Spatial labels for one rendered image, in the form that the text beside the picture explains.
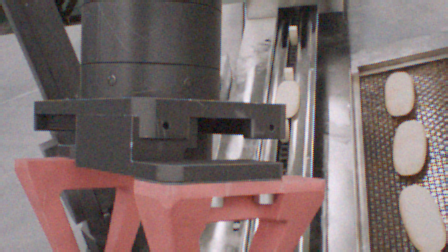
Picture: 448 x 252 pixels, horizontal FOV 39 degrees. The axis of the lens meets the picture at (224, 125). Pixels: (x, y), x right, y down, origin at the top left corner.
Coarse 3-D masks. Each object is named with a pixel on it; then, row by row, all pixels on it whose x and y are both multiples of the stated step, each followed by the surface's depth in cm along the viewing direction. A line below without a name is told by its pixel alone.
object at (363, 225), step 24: (360, 72) 91; (408, 72) 88; (432, 72) 86; (384, 96) 85; (432, 96) 82; (360, 120) 82; (408, 120) 80; (432, 120) 78; (360, 144) 78; (384, 144) 77; (432, 144) 74; (360, 168) 75; (384, 168) 74; (360, 192) 71; (384, 192) 71; (432, 192) 68; (360, 216) 68; (360, 240) 66
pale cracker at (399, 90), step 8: (400, 72) 87; (392, 80) 86; (400, 80) 85; (408, 80) 85; (392, 88) 84; (400, 88) 83; (408, 88) 83; (392, 96) 83; (400, 96) 82; (408, 96) 82; (392, 104) 81; (400, 104) 81; (408, 104) 81; (392, 112) 81; (400, 112) 80; (408, 112) 80
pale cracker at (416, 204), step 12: (408, 192) 68; (420, 192) 67; (408, 204) 66; (420, 204) 66; (432, 204) 66; (408, 216) 65; (420, 216) 65; (432, 216) 64; (408, 228) 64; (420, 228) 63; (432, 228) 63; (444, 228) 63; (420, 240) 62; (432, 240) 62; (444, 240) 62
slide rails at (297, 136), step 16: (288, 16) 119; (304, 16) 118; (288, 32) 114; (304, 32) 113; (304, 48) 108; (304, 64) 104; (272, 80) 102; (304, 80) 100; (272, 96) 98; (304, 96) 96; (304, 112) 93; (304, 128) 90; (272, 144) 88; (272, 160) 85; (288, 160) 85; (256, 224) 76
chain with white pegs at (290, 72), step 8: (296, 8) 123; (296, 16) 121; (296, 24) 118; (296, 32) 111; (296, 40) 111; (296, 48) 111; (296, 56) 108; (288, 64) 107; (296, 64) 106; (288, 72) 99; (288, 80) 100; (288, 120) 94; (288, 128) 89; (288, 136) 89; (280, 144) 89; (288, 144) 89; (280, 152) 88; (288, 152) 87; (280, 160) 87
